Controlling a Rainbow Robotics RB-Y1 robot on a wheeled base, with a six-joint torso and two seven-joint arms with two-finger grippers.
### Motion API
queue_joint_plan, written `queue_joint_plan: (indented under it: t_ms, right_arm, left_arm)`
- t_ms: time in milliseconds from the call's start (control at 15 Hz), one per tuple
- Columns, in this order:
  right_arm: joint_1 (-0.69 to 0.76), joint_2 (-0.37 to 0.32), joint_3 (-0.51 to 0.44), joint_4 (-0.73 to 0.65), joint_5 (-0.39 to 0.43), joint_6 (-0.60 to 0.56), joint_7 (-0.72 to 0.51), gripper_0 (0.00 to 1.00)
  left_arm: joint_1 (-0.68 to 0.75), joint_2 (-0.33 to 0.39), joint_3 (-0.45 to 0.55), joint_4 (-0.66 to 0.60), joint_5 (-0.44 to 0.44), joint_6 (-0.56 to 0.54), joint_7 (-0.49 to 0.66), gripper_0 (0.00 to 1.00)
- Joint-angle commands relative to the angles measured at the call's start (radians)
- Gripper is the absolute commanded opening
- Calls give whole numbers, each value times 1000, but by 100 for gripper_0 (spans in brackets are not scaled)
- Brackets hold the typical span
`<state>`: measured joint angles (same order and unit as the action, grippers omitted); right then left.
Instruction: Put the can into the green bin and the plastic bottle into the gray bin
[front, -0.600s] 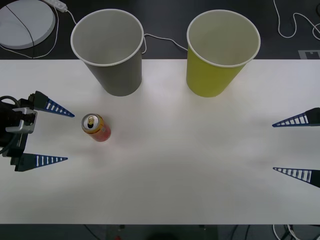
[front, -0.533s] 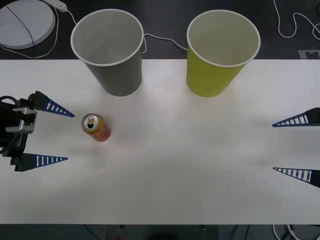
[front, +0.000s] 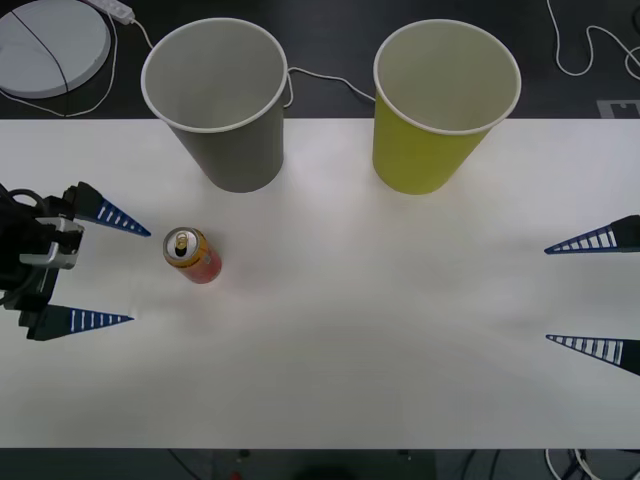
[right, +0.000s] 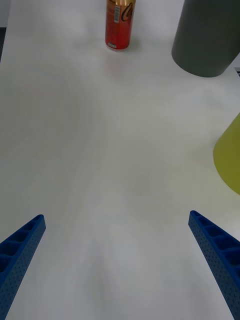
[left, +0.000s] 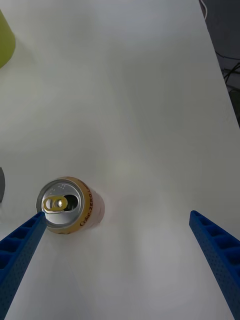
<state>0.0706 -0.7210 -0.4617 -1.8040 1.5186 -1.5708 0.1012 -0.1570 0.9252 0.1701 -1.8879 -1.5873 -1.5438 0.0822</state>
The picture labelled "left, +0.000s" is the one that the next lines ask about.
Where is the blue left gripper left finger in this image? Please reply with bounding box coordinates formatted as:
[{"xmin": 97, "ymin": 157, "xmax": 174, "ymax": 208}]
[{"xmin": 0, "ymin": 211, "xmax": 48, "ymax": 320}]

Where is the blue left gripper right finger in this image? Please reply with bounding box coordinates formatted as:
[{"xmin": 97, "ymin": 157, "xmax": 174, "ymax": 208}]
[{"xmin": 189, "ymin": 210, "xmax": 240, "ymax": 320}]

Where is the gold and red drink can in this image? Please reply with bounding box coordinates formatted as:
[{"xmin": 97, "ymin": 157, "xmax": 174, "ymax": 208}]
[{"xmin": 35, "ymin": 176, "xmax": 105, "ymax": 235}]

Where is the grey waste bin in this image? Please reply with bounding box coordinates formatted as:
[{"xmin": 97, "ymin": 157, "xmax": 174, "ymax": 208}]
[{"xmin": 0, "ymin": 166, "xmax": 6, "ymax": 204}]

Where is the yellow-green waste bin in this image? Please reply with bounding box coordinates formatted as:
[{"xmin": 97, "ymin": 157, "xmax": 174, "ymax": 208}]
[{"xmin": 0, "ymin": 9, "xmax": 16, "ymax": 69}]

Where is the black floor cable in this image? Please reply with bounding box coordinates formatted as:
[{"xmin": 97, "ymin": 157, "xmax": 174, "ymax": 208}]
[{"xmin": 223, "ymin": 61, "xmax": 240, "ymax": 85}]

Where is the white floor cable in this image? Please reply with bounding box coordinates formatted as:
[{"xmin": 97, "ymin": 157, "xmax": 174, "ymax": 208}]
[{"xmin": 199, "ymin": 0, "xmax": 209, "ymax": 20}]

